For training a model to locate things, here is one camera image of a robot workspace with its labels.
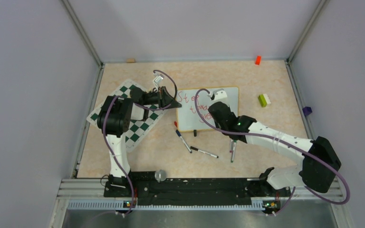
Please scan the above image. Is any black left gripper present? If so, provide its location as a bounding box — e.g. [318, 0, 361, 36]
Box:
[142, 86, 182, 110]

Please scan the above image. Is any yellow framed whiteboard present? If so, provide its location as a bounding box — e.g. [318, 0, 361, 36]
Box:
[176, 86, 239, 132]

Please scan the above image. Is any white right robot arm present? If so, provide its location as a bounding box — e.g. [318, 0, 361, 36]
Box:
[208, 102, 341, 196]

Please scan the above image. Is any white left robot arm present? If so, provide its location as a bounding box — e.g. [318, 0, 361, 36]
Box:
[96, 86, 182, 196]

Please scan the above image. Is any purple whiteboard marker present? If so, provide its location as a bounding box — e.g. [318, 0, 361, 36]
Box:
[229, 140, 234, 153]

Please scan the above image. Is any blue whiteboard marker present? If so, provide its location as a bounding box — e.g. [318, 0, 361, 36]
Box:
[175, 129, 192, 153]

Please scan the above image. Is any green whiteboard marker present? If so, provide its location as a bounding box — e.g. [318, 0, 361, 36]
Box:
[231, 140, 237, 163]

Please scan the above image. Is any black whiteboard marker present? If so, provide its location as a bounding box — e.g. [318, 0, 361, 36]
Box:
[190, 146, 219, 159]

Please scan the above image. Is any green white toy brick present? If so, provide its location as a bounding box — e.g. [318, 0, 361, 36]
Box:
[258, 94, 271, 107]

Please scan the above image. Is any small wooden cork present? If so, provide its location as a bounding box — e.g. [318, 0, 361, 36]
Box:
[126, 58, 136, 63]

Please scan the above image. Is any orange toy block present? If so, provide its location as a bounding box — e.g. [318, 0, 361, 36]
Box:
[255, 56, 262, 66]

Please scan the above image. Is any silver round knob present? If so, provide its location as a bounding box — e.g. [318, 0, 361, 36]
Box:
[154, 170, 167, 182]

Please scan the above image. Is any purple toy block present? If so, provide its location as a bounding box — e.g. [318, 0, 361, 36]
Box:
[302, 106, 313, 117]

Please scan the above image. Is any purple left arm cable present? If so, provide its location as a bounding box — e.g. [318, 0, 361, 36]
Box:
[102, 69, 177, 209]

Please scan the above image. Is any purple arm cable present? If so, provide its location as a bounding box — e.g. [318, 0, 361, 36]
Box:
[194, 88, 351, 216]
[102, 69, 177, 209]

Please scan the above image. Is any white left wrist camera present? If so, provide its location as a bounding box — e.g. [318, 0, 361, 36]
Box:
[153, 73, 164, 88]

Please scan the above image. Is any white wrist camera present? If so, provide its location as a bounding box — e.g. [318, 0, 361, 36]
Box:
[153, 73, 164, 88]
[209, 89, 228, 104]

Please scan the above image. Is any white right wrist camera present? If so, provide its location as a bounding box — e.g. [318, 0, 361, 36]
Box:
[209, 89, 228, 104]

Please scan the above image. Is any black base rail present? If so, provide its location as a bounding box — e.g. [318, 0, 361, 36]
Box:
[104, 171, 290, 206]

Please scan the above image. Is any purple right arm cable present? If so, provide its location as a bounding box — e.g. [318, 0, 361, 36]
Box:
[194, 88, 351, 216]

